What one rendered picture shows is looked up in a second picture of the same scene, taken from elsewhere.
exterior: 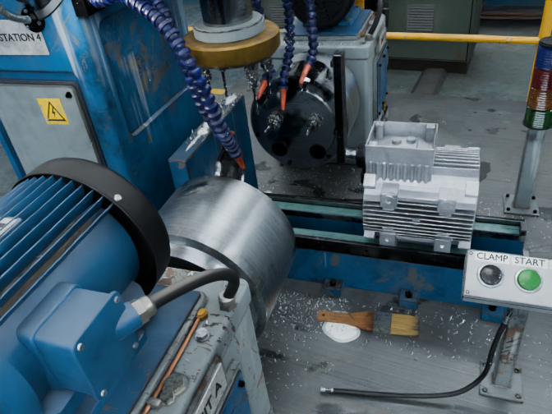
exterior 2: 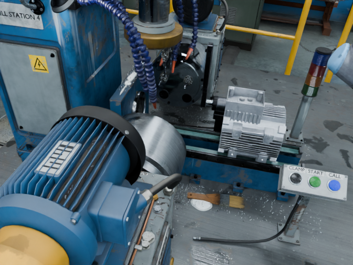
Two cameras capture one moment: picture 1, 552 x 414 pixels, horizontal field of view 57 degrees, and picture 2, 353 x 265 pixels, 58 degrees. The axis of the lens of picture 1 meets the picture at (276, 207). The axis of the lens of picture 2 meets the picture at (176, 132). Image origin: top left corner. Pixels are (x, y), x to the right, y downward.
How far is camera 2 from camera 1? 0.18 m
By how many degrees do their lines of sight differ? 10
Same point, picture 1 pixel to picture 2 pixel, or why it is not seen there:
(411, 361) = (241, 222)
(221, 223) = (153, 142)
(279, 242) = (180, 154)
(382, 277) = (224, 174)
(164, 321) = not seen: hidden behind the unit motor
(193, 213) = not seen: hidden behind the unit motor
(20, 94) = (17, 50)
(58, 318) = (109, 202)
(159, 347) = not seen: hidden behind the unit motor
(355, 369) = (210, 226)
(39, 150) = (22, 87)
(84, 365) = (126, 228)
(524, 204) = (296, 136)
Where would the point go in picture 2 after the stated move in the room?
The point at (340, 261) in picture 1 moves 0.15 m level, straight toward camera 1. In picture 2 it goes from (201, 164) to (205, 195)
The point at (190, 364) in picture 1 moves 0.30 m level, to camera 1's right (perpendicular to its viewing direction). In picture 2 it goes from (153, 226) to (296, 208)
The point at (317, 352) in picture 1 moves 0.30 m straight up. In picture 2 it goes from (189, 216) to (197, 149)
